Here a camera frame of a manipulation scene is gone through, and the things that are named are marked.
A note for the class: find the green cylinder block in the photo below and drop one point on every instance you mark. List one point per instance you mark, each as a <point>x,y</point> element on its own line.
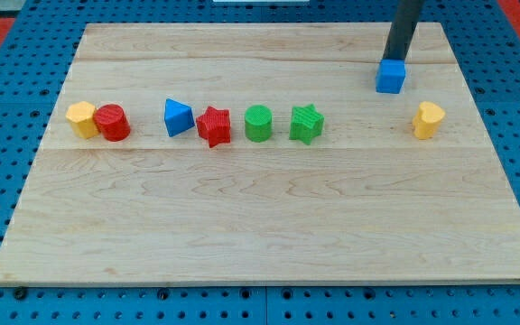
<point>258,123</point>

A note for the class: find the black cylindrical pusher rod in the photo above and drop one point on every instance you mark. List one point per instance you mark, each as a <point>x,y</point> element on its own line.
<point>402,29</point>

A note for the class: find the wooden board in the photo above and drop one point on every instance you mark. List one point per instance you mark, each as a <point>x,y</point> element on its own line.
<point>366,203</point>

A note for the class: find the red star block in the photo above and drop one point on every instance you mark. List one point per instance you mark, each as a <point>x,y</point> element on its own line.
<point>214,126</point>

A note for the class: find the blue triangular prism block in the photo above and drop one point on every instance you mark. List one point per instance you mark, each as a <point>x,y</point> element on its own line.
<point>178,117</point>

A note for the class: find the blue cube block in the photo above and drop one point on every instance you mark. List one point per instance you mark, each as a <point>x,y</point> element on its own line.
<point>390,76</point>

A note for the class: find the green star block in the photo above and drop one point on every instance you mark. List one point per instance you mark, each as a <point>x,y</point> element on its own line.
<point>306,124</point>

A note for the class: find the red cylinder block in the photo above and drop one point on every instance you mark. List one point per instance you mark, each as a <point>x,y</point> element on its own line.
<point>112,122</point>

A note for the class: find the yellow heart block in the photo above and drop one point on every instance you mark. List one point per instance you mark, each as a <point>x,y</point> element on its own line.
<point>427,120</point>

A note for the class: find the yellow hexagon block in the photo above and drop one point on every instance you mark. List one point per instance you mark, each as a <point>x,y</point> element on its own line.
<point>81,119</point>

